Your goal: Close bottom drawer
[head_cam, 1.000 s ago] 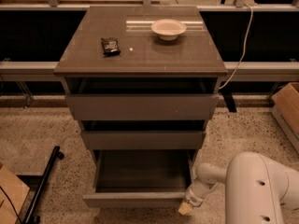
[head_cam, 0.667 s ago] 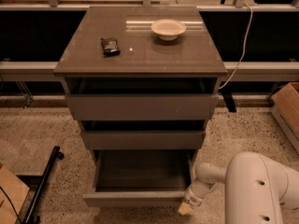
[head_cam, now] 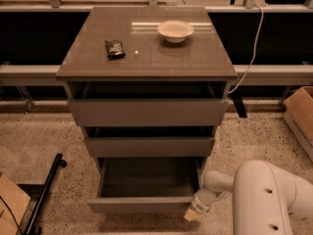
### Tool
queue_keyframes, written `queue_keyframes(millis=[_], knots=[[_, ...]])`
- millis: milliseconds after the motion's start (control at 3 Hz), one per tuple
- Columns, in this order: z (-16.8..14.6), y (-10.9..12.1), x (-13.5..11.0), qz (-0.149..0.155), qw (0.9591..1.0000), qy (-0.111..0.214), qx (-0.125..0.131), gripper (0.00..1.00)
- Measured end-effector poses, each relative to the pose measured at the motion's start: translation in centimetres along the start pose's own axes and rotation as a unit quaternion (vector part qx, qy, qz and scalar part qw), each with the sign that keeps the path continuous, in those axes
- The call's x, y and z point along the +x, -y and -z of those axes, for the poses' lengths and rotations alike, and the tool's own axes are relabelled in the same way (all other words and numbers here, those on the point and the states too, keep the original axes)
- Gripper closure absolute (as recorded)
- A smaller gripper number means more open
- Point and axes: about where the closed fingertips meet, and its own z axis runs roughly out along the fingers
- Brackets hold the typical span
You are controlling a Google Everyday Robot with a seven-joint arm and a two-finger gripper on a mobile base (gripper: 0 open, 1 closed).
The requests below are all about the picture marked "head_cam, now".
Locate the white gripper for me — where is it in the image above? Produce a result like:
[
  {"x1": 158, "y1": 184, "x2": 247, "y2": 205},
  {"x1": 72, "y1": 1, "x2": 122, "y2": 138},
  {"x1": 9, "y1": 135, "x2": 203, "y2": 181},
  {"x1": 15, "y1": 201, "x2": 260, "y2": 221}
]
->
[{"x1": 184, "y1": 194, "x2": 215, "y2": 221}]

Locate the grey bottom drawer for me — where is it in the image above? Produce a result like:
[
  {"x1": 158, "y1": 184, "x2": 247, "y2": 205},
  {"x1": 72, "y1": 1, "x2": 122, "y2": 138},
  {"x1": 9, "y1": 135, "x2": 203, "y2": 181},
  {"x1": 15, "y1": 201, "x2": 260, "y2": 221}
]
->
[{"x1": 88, "y1": 157, "x2": 204, "y2": 212}]

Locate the grey drawer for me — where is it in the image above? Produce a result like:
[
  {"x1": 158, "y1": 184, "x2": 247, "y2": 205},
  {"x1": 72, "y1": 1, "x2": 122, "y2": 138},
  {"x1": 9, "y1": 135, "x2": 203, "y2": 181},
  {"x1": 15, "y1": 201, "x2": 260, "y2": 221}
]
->
[
  {"x1": 85, "y1": 126, "x2": 214, "y2": 158},
  {"x1": 68, "y1": 81, "x2": 227, "y2": 127},
  {"x1": 88, "y1": 157, "x2": 204, "y2": 212}
]

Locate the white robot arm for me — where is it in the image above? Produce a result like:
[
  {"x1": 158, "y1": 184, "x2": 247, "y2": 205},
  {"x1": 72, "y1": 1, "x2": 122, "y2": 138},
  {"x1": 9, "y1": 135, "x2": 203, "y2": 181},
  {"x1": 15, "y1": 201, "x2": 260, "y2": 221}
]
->
[{"x1": 184, "y1": 160, "x2": 313, "y2": 235}]

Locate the grey middle drawer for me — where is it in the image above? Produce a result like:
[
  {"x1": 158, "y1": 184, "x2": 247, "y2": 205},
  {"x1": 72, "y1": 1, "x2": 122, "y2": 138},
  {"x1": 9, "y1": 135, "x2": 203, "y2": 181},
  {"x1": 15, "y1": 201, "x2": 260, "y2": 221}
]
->
[{"x1": 85, "y1": 126, "x2": 214, "y2": 158}]

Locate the grey drawer cabinet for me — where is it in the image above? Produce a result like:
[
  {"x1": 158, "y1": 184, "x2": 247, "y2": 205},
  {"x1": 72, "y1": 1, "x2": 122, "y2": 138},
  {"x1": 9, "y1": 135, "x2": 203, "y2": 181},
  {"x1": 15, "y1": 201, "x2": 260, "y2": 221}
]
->
[{"x1": 55, "y1": 6, "x2": 238, "y2": 174}]

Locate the grey top drawer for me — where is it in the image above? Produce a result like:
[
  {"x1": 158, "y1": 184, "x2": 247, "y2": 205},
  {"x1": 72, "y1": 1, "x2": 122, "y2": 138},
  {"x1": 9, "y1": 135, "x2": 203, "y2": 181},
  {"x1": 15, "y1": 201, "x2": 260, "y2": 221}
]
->
[{"x1": 68, "y1": 81, "x2": 227, "y2": 127}]

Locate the right cardboard box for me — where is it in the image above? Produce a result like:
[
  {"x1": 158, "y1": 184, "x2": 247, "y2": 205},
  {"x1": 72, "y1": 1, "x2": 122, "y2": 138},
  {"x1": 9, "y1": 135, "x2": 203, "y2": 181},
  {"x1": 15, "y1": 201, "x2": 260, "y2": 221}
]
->
[{"x1": 284, "y1": 86, "x2": 313, "y2": 162}]

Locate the cardboard box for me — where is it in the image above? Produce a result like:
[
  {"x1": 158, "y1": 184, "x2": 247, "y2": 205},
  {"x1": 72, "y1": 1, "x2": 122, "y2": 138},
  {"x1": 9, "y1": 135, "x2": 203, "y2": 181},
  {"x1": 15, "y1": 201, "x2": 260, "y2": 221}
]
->
[
  {"x1": 284, "y1": 86, "x2": 313, "y2": 162},
  {"x1": 0, "y1": 172, "x2": 30, "y2": 235}
]

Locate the black metal stand leg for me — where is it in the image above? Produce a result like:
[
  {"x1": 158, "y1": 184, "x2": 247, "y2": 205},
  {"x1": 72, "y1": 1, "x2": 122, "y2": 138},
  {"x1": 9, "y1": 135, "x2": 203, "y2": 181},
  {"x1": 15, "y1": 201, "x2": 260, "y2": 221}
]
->
[{"x1": 24, "y1": 154, "x2": 67, "y2": 235}]

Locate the left cardboard box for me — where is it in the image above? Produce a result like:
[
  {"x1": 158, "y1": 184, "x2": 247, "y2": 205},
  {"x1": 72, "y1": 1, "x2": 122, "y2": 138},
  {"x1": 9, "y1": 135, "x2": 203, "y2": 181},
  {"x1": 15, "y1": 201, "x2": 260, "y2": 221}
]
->
[{"x1": 0, "y1": 172, "x2": 30, "y2": 235}]

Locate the black snack packet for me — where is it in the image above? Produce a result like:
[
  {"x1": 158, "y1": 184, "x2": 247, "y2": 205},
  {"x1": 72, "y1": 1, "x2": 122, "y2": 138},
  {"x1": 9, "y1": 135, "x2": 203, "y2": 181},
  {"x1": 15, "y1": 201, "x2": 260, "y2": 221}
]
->
[{"x1": 105, "y1": 40, "x2": 125, "y2": 60}]

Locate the white paper bowl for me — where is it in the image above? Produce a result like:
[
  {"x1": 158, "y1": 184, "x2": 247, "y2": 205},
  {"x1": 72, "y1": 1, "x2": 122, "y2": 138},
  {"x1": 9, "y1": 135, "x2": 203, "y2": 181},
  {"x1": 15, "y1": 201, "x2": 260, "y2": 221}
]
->
[{"x1": 157, "y1": 21, "x2": 194, "y2": 43}]

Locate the black bracket behind cabinet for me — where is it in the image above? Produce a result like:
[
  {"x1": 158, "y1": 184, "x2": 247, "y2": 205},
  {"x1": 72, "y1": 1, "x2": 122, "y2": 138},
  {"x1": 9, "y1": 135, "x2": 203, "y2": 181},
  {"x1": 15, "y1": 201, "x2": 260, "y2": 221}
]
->
[{"x1": 230, "y1": 88, "x2": 247, "y2": 118}]

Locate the black cable on box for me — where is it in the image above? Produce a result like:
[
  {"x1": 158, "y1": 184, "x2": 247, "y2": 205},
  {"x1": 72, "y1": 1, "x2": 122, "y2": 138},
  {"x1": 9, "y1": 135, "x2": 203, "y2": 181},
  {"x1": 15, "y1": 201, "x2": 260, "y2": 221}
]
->
[{"x1": 0, "y1": 195, "x2": 23, "y2": 235}]

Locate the metal railing frame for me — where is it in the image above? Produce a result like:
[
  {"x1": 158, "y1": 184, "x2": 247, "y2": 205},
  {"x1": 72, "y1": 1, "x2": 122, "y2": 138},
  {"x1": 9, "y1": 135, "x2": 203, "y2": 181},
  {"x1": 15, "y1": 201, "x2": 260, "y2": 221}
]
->
[{"x1": 0, "y1": 0, "x2": 313, "y2": 87}]

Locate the white power cable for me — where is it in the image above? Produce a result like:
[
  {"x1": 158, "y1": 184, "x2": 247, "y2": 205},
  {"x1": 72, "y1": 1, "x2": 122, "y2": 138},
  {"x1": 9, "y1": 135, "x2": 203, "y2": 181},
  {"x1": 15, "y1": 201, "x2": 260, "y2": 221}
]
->
[{"x1": 228, "y1": 4, "x2": 265, "y2": 95}]

